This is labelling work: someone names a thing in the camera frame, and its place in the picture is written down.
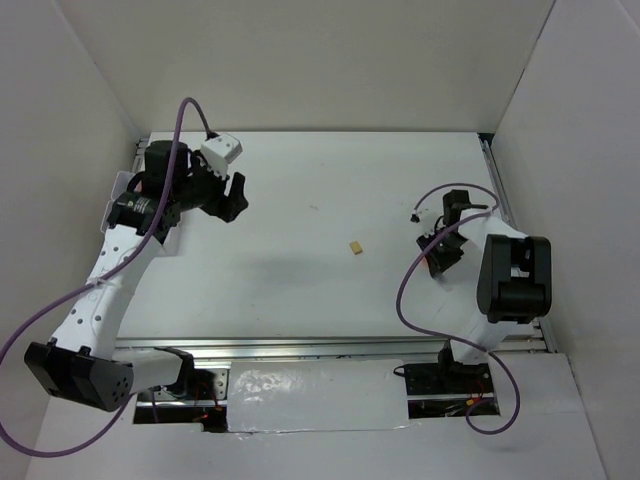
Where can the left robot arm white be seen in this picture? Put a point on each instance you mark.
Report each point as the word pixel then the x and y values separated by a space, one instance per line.
pixel 79 363

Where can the tan glue stick cap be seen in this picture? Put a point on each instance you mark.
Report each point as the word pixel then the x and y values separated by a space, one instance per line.
pixel 356 248

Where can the near translucent organizer box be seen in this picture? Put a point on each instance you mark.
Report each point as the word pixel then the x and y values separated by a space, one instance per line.
pixel 169 248

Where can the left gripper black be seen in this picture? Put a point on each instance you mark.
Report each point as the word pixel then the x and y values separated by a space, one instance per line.
pixel 224 207

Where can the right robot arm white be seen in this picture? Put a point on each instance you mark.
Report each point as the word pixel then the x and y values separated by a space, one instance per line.
pixel 514 282

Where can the white foil sheet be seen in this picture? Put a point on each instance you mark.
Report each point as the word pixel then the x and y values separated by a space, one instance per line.
pixel 316 396

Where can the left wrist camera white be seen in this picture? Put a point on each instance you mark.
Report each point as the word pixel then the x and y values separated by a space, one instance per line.
pixel 221 151

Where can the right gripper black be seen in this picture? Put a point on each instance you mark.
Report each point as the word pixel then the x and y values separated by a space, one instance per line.
pixel 439 263

